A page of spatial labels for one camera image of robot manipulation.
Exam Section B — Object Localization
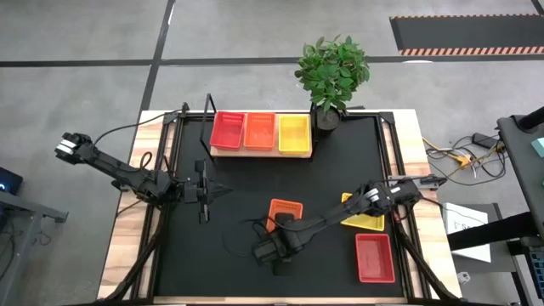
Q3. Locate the yellow slotted plastic basket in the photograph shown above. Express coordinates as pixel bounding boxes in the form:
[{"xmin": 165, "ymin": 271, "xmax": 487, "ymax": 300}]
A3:
[
  {"xmin": 339, "ymin": 191, "xmax": 386, "ymax": 233},
  {"xmin": 277, "ymin": 113, "xmax": 313, "ymax": 156}
]

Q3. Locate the orange slotted plastic basket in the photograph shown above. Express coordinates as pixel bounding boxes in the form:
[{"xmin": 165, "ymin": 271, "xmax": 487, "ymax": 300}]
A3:
[
  {"xmin": 242, "ymin": 111, "xmax": 277, "ymax": 152},
  {"xmin": 264, "ymin": 197, "xmax": 304, "ymax": 235}
]

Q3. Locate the grey metal desk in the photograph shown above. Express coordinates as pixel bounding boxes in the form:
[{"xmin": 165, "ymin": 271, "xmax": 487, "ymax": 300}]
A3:
[{"xmin": 0, "ymin": 190, "xmax": 70, "ymax": 306}]

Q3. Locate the black aluminium table frame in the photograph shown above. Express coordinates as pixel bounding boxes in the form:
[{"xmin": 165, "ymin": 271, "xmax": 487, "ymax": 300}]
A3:
[{"xmin": 95, "ymin": 101, "xmax": 464, "ymax": 306}]

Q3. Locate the black plant pot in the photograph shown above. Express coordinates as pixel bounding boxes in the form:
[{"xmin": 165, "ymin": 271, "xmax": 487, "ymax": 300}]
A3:
[{"xmin": 313, "ymin": 104, "xmax": 343, "ymax": 139}]

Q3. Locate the white cardboard box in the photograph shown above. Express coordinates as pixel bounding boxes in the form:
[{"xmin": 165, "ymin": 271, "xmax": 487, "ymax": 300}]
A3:
[{"xmin": 441, "ymin": 201, "xmax": 493, "ymax": 264}]

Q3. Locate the black device with blue light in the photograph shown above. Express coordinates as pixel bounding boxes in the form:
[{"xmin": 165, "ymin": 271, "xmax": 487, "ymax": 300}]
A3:
[{"xmin": 0, "ymin": 165, "xmax": 25, "ymax": 197}]

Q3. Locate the black mat with hazard stripes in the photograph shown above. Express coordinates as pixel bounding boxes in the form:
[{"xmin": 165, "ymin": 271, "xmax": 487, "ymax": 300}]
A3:
[{"xmin": 389, "ymin": 14, "xmax": 544, "ymax": 57}]

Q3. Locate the blue plastic crate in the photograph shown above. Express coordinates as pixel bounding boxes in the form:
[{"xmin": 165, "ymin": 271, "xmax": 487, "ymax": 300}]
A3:
[{"xmin": 528, "ymin": 249, "xmax": 544, "ymax": 291}]

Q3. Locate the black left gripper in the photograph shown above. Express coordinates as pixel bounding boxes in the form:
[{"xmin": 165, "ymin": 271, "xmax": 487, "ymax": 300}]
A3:
[{"xmin": 183, "ymin": 159, "xmax": 234, "ymax": 224}]

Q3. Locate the red slotted plastic basket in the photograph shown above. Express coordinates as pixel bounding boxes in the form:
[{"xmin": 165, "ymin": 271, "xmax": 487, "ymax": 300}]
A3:
[
  {"xmin": 209, "ymin": 110, "xmax": 247, "ymax": 151},
  {"xmin": 354, "ymin": 232, "xmax": 397, "ymax": 285}
]

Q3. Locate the green leafy plant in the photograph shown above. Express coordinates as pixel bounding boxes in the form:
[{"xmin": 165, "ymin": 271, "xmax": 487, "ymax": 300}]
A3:
[{"xmin": 293, "ymin": 34, "xmax": 371, "ymax": 114}]

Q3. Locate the black power adapter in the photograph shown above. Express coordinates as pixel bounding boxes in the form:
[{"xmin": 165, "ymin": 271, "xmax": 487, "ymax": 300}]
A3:
[{"xmin": 471, "ymin": 132, "xmax": 502, "ymax": 150}]

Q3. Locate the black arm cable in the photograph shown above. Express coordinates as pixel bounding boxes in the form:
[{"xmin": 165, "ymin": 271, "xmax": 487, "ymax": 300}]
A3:
[{"xmin": 92, "ymin": 108, "xmax": 184, "ymax": 146}]

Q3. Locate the black desk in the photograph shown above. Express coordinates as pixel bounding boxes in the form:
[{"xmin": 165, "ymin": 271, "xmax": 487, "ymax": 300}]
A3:
[{"xmin": 445, "ymin": 105, "xmax": 544, "ymax": 306}]

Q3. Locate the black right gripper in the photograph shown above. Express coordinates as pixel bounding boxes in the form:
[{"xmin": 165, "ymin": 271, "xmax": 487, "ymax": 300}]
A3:
[{"xmin": 253, "ymin": 212, "xmax": 295, "ymax": 267}]

